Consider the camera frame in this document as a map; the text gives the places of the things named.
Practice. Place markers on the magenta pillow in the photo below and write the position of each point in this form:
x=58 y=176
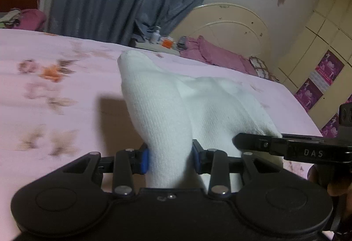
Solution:
x=33 y=18

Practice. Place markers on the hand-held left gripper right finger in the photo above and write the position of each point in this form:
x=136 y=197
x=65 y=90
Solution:
x=195 y=160

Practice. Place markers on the cream round headboard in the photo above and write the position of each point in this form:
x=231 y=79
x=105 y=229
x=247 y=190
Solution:
x=228 y=26

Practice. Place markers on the pink floral bed sheet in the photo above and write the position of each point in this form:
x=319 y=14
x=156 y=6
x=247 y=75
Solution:
x=68 y=87

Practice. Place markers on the patterned cushion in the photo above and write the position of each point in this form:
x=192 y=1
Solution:
x=261 y=67

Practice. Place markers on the cream wardrobe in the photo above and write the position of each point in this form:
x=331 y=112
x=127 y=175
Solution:
x=321 y=45

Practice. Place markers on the white towel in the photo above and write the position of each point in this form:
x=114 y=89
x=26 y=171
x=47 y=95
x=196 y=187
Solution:
x=165 y=109

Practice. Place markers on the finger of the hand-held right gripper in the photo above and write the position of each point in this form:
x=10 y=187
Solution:
x=255 y=144

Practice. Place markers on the small orange box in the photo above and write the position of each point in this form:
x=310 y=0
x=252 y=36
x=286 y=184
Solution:
x=167 y=42

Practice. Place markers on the pile of mixed clothes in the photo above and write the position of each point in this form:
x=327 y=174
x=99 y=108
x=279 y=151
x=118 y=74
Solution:
x=8 y=18

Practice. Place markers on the person's right hand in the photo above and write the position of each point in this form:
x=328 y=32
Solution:
x=342 y=182

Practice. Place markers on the pink wall poster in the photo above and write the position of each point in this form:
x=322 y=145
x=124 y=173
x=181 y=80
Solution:
x=331 y=125
x=328 y=66
x=309 y=94

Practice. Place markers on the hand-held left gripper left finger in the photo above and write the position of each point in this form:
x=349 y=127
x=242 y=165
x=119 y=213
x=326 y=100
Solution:
x=143 y=160

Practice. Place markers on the pink pillow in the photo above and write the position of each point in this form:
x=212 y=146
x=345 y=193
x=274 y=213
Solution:
x=214 y=52

